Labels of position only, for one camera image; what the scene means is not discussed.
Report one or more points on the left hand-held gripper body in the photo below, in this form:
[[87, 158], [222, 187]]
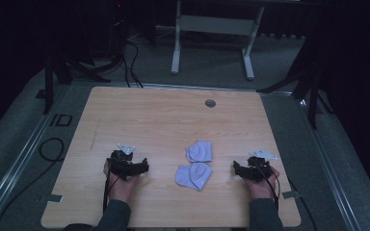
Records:
[[122, 163]]

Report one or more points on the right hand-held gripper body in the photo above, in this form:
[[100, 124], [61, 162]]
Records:
[[257, 168]]

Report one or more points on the light purple sock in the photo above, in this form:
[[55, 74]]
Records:
[[200, 175], [183, 176], [200, 151]]

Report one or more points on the person's right hand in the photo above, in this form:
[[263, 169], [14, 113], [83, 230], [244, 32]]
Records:
[[263, 189]]

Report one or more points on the person's left hand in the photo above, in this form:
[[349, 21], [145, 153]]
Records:
[[122, 187]]

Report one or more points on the grey tape piece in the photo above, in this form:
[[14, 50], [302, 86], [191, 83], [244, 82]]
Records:
[[55, 198], [291, 194]]

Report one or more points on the black metal stand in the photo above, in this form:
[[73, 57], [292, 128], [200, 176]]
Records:
[[48, 86], [313, 96]]

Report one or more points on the aluminium floor rail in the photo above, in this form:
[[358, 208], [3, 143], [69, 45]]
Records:
[[16, 170], [329, 166]]

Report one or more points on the white desk frame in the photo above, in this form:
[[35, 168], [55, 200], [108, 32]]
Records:
[[216, 25]]

